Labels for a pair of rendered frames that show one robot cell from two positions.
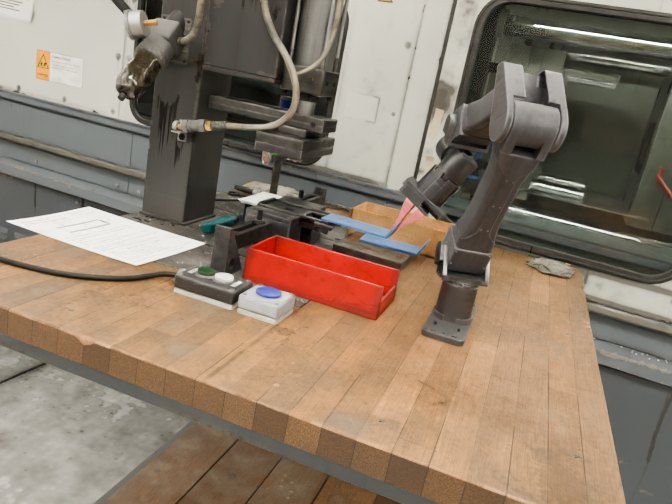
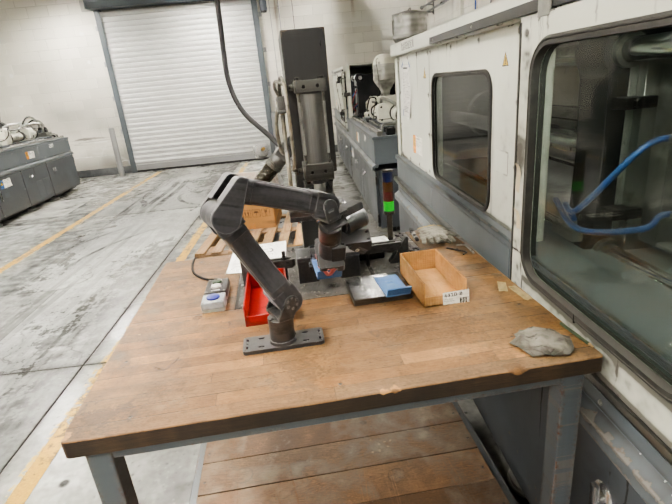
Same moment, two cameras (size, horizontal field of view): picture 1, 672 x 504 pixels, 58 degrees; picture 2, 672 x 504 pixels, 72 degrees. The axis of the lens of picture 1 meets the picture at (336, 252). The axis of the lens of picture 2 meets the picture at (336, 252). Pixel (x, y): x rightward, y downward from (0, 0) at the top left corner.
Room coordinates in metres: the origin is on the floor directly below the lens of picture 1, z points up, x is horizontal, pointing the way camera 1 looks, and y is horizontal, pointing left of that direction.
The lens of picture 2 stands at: (0.75, -1.22, 1.50)
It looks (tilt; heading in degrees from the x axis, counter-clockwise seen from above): 20 degrees down; 68
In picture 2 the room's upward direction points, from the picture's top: 6 degrees counter-clockwise
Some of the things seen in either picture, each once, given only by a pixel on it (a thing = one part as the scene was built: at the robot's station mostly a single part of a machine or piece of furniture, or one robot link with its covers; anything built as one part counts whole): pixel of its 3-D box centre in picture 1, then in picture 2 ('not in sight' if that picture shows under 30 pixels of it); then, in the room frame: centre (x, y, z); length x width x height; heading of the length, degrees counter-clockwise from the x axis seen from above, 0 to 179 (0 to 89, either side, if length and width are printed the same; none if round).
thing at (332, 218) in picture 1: (362, 220); (326, 264); (1.19, -0.04, 1.00); 0.15 x 0.07 x 0.03; 75
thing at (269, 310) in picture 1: (265, 310); (214, 306); (0.87, 0.09, 0.90); 0.07 x 0.07 x 0.06; 74
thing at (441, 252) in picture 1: (462, 263); (281, 303); (1.00, -0.22, 1.00); 0.09 x 0.06 x 0.06; 97
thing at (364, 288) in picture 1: (322, 274); (267, 294); (1.02, 0.02, 0.93); 0.25 x 0.12 x 0.06; 74
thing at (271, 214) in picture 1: (288, 209); (326, 251); (1.25, 0.12, 0.98); 0.20 x 0.10 x 0.01; 164
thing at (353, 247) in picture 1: (376, 249); (377, 287); (1.33, -0.09, 0.91); 0.17 x 0.16 x 0.02; 164
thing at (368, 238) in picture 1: (395, 239); (392, 282); (1.35, -0.13, 0.93); 0.15 x 0.07 x 0.03; 76
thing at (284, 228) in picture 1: (285, 228); (327, 263); (1.25, 0.12, 0.94); 0.20 x 0.10 x 0.07; 164
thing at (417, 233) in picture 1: (403, 231); (431, 276); (1.48, -0.16, 0.93); 0.25 x 0.13 x 0.08; 74
